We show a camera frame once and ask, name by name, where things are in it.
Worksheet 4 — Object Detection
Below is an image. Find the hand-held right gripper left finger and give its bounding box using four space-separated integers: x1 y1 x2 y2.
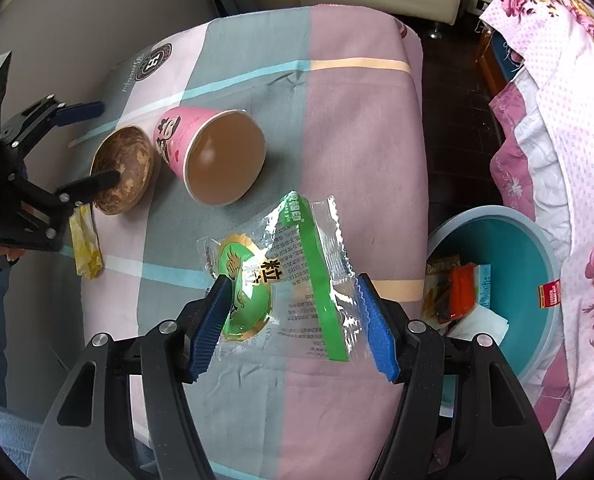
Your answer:
27 275 234 480

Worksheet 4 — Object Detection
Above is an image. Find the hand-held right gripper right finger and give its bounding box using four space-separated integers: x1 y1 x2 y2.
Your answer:
356 274 558 480

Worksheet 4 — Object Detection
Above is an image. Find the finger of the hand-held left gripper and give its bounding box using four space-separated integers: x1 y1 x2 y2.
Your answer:
54 169 122 211
0 94 105 148

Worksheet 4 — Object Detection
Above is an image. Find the brown coconut shell bowl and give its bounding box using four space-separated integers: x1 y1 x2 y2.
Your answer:
90 126 155 216

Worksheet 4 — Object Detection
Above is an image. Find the yellow orange snack packet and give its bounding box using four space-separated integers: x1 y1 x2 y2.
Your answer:
422 255 463 321

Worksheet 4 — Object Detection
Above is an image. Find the clear green snack wrapper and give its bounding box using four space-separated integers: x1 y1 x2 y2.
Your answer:
197 191 365 363

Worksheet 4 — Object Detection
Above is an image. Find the orange red foil packet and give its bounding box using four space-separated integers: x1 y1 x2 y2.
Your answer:
437 265 478 323

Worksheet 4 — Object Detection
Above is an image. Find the teal plastic bin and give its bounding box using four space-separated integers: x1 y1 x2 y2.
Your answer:
424 205 563 406

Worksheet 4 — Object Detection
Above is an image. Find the yellow crumpled wrapper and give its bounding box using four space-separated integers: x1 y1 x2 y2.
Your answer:
68 202 104 281

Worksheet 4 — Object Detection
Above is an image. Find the pink paper cup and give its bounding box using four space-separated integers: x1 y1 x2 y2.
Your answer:
152 106 268 207

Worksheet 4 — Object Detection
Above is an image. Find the green white drink carton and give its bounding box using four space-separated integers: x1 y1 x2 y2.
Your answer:
472 263 493 308

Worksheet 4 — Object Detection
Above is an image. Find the plaid pink grey tablecloth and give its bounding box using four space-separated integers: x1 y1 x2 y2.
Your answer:
69 4 428 480

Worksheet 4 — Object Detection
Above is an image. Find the person's jeans leg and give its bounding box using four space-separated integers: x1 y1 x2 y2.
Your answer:
0 400 45 480

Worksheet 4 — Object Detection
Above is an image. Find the floral pink quilt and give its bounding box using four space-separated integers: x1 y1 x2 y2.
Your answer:
480 0 594 451

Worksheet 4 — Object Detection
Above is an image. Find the orange wooden furniture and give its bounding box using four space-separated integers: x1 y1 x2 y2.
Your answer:
477 25 525 96

